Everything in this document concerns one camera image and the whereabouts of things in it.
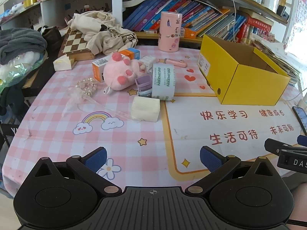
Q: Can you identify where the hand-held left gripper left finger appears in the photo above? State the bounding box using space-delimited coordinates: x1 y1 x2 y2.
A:
30 147 122 196

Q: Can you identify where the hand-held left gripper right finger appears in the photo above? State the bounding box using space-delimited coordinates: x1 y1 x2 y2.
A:
185 146 278 196

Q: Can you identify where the yellow cardboard box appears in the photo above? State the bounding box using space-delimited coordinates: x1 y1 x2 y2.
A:
197 34 291 106

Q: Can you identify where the pearl bead hair accessory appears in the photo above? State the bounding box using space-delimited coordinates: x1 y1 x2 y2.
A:
62 78 142 123

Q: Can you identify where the pink plush paw toy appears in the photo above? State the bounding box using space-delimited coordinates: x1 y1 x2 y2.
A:
103 52 146 91

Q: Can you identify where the pale label paper roll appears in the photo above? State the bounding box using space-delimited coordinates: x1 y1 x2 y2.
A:
152 62 177 100

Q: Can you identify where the purple toy camera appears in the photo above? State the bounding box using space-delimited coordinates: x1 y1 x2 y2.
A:
135 75 153 98

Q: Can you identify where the small white carton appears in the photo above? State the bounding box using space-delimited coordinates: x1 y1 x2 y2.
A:
140 56 156 71

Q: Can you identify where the smartphone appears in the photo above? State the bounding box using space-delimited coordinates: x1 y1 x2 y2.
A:
292 106 307 136

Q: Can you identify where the person's leg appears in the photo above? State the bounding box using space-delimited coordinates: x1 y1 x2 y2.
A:
288 183 307 230

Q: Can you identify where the pink checkered tablecloth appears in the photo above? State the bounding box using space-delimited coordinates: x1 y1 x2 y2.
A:
2 44 303 197

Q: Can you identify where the orange and white carton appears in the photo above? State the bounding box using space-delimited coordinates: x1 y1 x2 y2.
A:
92 54 125 83

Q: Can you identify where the stack of papers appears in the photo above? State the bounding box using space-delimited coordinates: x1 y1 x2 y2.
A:
249 36 303 84

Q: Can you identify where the black instrument stand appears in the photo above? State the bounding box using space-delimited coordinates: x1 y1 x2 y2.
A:
0 122 23 149

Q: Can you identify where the black side table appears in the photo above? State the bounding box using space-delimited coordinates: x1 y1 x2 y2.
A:
23 60 65 97

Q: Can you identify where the white tissue packet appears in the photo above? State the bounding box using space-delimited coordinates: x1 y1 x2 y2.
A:
53 54 78 71

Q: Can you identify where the pink pen-shaped device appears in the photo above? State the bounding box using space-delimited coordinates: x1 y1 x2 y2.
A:
158 58 187 68

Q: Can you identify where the cardboard piece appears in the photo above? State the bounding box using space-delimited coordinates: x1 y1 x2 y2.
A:
23 69 40 89

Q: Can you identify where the dark green cloth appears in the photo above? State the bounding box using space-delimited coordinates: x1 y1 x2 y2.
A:
0 86 31 115

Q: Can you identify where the small orange and blue carton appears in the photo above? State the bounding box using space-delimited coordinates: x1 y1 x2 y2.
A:
119 48 140 60

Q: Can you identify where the wooden chessboard case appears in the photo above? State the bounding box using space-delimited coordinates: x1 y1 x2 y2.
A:
58 27 95 61

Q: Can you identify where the iridescent plastic bag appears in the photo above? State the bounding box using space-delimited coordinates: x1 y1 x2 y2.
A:
0 51 48 87

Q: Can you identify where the orange card box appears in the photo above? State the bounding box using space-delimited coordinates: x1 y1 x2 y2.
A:
183 26 199 37

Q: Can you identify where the black bag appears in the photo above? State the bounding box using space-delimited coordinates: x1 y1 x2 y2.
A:
38 25 64 53

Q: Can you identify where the beige cloth bag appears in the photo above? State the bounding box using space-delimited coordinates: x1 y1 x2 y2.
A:
67 11 138 55

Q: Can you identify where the pink sticker-covered cylinder tin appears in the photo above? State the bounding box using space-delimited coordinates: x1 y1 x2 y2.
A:
158 11 183 53

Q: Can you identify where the grey folded clothing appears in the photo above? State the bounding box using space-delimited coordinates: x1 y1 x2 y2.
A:
0 27 48 65

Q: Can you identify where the row of colourful books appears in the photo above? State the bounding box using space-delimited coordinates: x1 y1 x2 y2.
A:
122 0 274 41

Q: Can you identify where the white bookshelf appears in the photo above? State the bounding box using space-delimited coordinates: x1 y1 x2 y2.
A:
0 0 295 46

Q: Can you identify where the pink-bordered wall poster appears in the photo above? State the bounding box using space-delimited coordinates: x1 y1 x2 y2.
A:
285 0 307 52

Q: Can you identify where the white cable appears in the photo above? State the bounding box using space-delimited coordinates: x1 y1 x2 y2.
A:
223 0 241 41

